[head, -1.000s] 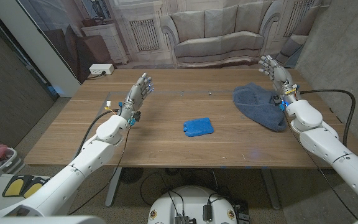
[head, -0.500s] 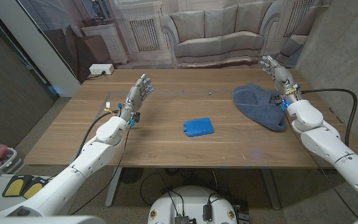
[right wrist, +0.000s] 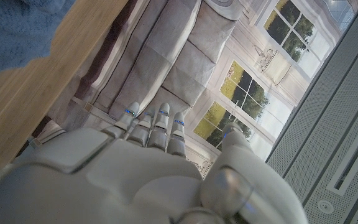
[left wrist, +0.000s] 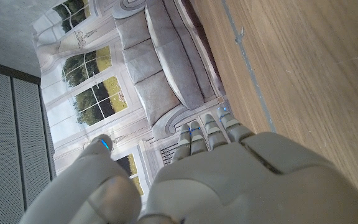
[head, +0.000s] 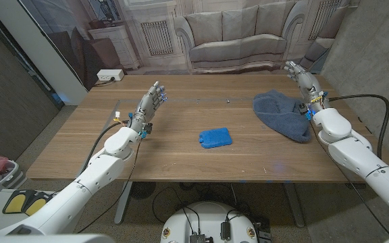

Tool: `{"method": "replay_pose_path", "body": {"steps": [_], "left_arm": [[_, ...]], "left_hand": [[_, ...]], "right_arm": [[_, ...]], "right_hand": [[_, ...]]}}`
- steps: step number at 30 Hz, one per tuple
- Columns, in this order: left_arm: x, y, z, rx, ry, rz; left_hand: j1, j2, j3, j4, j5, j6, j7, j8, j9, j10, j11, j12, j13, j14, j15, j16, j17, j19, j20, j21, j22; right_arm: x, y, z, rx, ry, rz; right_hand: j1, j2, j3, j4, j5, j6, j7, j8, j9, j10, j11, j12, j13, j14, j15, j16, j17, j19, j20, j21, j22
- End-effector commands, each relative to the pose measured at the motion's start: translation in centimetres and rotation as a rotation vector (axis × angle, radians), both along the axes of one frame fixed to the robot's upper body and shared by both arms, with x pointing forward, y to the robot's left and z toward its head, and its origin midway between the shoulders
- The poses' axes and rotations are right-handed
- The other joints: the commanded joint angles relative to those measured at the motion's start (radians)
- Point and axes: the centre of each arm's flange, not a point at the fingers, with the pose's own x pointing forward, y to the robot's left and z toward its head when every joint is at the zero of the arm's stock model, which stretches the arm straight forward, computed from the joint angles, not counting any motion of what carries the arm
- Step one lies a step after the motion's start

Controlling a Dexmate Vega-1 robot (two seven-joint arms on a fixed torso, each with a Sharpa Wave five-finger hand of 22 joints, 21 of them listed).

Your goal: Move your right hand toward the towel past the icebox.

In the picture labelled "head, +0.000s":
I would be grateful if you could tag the blue terry towel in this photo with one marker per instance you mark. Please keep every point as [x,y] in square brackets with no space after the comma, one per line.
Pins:
[282,113]

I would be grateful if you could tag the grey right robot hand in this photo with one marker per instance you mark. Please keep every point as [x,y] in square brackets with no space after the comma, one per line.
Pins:
[303,82]

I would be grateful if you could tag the yellow and black pad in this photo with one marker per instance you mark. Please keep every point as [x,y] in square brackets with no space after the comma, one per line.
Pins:
[25,202]

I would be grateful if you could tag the white robot torso base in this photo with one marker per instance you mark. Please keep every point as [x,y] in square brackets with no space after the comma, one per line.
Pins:
[209,222]

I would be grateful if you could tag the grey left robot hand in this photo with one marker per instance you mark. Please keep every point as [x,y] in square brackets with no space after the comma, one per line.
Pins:
[150,101]

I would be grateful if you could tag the blue ice pack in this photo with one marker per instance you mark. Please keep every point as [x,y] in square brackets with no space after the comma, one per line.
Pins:
[215,137]

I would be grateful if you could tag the printed living room backdrop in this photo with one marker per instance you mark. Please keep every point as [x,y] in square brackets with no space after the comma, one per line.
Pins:
[194,33]

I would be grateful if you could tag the grey table leg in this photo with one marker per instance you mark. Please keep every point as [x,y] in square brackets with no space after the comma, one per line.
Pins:
[294,204]
[123,202]

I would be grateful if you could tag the white power strip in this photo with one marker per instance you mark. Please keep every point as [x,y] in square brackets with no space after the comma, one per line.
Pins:
[110,74]

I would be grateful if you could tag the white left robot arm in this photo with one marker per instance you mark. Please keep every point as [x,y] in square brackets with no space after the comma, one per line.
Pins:
[79,189]

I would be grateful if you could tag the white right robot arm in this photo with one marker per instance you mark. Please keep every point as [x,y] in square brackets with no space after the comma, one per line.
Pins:
[360,152]

